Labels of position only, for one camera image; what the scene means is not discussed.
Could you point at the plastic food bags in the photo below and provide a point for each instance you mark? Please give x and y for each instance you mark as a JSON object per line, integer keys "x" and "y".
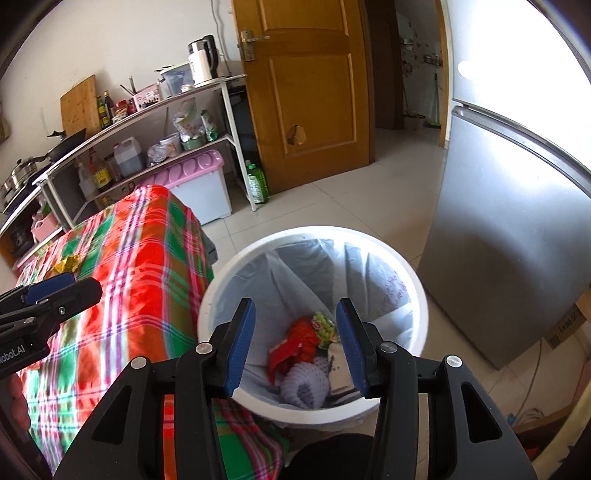
{"x": 189, "y": 122}

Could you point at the green bowl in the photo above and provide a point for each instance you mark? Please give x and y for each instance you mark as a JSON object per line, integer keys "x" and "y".
{"x": 194, "y": 143}

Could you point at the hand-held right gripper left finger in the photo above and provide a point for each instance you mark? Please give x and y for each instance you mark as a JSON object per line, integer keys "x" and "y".
{"x": 240, "y": 350}

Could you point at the gold foil wrapper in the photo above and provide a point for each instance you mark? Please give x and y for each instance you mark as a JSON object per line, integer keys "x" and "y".
{"x": 67, "y": 264}

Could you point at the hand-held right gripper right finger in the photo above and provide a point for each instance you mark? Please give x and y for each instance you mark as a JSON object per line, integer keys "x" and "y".
{"x": 351, "y": 350}

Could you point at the clear plastic jar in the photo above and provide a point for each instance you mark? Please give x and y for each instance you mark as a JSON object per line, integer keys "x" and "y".
{"x": 171, "y": 144}

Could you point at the black wok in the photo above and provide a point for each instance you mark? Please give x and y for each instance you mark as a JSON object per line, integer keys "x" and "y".
{"x": 64, "y": 141}

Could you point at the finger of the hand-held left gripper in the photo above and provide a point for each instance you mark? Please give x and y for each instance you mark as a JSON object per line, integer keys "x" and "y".
{"x": 78, "y": 293}
{"x": 51, "y": 284}

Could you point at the red lid jar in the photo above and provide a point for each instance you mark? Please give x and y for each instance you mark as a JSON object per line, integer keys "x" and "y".
{"x": 121, "y": 108}

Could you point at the white foam fruit net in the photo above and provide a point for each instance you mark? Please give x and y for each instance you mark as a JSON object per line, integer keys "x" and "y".
{"x": 304, "y": 381}

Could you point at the steel cooking pot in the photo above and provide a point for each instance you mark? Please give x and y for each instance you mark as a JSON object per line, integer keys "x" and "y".
{"x": 18, "y": 177}

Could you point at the silver refrigerator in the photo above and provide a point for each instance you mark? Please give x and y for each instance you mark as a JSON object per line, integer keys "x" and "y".
{"x": 498, "y": 230}

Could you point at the printed yellow cloth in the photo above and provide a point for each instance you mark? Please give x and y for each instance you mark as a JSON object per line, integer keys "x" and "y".
{"x": 561, "y": 443}

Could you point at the pink chopstick box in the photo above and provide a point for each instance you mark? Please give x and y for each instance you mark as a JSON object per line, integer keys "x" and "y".
{"x": 147, "y": 94}

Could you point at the white round trash bin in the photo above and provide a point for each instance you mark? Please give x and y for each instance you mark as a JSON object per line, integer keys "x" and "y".
{"x": 300, "y": 232}

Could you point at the translucent oil jug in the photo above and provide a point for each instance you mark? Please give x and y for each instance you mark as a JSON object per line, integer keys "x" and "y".
{"x": 128, "y": 157}

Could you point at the green oil bottle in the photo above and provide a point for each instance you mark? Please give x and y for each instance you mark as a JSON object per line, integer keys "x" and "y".
{"x": 99, "y": 110}

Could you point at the clear plastic container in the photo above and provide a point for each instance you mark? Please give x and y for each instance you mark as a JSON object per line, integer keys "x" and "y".
{"x": 178, "y": 78}

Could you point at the crumpled clear plastic bag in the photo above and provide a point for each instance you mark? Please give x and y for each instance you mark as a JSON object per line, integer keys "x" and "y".
{"x": 156, "y": 154}

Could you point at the red plastic wrapper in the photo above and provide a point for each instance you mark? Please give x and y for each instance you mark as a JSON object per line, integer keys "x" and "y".
{"x": 300, "y": 344}

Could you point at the grey plastic bin liner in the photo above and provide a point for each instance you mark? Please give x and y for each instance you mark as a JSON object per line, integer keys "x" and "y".
{"x": 295, "y": 286}

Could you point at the cream paper packet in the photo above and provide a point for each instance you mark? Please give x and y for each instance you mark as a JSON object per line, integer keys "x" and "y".
{"x": 339, "y": 369}

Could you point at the pink lid storage box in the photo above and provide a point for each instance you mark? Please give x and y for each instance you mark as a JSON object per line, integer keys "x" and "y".
{"x": 203, "y": 184}

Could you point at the white shelf rack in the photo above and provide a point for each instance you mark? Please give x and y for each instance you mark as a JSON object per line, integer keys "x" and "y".
{"x": 152, "y": 107}

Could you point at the green snack packet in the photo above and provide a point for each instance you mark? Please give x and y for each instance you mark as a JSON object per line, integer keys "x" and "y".
{"x": 325, "y": 327}

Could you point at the hanging green cloth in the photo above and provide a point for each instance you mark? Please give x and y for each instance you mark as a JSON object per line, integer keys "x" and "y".
{"x": 3, "y": 127}

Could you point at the red green plaid tablecloth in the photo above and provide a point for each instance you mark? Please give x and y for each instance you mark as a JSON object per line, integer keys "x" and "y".
{"x": 138, "y": 258}

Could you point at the dark sauce bottle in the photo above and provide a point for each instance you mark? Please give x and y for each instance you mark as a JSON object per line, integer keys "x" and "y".
{"x": 108, "y": 107}

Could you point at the yellow label sauce bottle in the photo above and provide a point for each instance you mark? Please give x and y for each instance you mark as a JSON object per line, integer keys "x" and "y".
{"x": 99, "y": 173}

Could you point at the white plastic bottle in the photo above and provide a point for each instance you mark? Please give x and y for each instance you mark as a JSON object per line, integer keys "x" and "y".
{"x": 84, "y": 177}

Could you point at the wooden door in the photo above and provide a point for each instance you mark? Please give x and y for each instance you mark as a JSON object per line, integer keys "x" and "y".
{"x": 314, "y": 101}

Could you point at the wooden cutting board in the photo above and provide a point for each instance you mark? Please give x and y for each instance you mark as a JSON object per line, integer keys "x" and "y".
{"x": 79, "y": 108}

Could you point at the broom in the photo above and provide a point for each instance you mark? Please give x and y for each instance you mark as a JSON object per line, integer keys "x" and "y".
{"x": 434, "y": 106}

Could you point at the white electric kettle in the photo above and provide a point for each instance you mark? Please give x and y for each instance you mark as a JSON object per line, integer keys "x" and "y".
{"x": 201, "y": 62}

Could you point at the pink plastic basket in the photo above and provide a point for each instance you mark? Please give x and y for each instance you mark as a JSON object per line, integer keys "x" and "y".
{"x": 45, "y": 226}

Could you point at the person's left hand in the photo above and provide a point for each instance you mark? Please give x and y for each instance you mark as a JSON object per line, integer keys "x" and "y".
{"x": 18, "y": 401}

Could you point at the cardboard box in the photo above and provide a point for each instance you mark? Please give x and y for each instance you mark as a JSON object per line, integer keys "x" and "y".
{"x": 565, "y": 325}

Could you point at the green plastic bottle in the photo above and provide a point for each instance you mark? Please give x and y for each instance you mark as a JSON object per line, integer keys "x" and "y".
{"x": 257, "y": 184}

